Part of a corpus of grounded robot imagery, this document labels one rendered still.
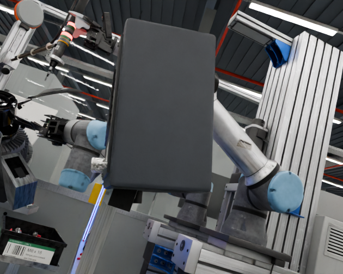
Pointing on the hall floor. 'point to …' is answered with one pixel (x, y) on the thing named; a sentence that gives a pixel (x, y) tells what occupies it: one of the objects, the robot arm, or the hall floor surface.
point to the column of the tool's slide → (6, 51)
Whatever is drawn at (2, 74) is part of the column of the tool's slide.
